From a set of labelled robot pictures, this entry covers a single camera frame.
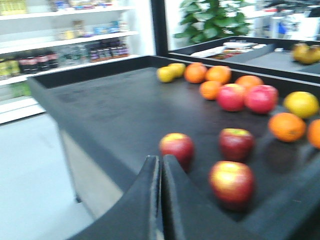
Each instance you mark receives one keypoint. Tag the cola bottle row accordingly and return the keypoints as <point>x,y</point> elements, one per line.
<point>31,62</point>

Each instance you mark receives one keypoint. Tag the black wooden produce display stand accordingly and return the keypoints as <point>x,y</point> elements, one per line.
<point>112,116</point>

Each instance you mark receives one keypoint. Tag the small orange tangerine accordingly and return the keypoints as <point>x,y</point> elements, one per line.
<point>313,133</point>

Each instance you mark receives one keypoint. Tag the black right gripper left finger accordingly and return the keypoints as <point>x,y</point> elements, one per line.
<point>134,216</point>

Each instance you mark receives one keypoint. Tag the bright red apple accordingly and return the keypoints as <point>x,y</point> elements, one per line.
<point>230,97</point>
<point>261,99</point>

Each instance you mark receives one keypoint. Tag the yellow pear fruit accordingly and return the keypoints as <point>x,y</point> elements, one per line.
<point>165,74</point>

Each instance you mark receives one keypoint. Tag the white store shelving unit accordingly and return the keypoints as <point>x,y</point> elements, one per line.
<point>82,32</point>

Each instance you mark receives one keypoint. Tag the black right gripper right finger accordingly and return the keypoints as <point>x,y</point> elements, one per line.
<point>187,214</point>

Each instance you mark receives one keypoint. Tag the green potted plant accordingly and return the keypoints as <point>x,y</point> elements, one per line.
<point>207,20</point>

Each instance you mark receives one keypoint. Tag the dark red apple yellow top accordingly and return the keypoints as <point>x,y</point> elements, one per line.
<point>233,184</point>

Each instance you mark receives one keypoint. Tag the bumpy orange tangerine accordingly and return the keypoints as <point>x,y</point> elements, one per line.
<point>195,73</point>

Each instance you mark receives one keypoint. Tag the small orange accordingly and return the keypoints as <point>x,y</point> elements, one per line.
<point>287,127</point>

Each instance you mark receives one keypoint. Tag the yellow round pear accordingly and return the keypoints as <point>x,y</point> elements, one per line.
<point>302,104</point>

